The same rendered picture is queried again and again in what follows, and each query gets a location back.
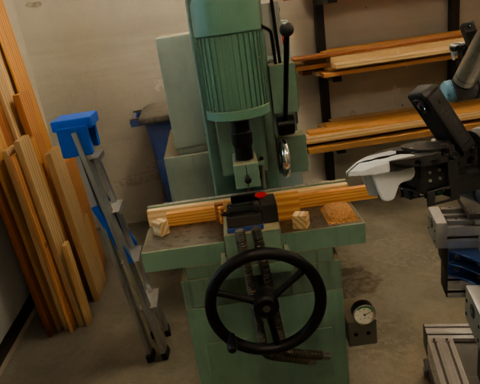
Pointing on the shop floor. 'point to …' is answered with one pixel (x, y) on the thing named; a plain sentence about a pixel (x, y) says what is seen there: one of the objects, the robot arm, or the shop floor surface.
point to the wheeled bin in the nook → (156, 135)
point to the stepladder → (113, 224)
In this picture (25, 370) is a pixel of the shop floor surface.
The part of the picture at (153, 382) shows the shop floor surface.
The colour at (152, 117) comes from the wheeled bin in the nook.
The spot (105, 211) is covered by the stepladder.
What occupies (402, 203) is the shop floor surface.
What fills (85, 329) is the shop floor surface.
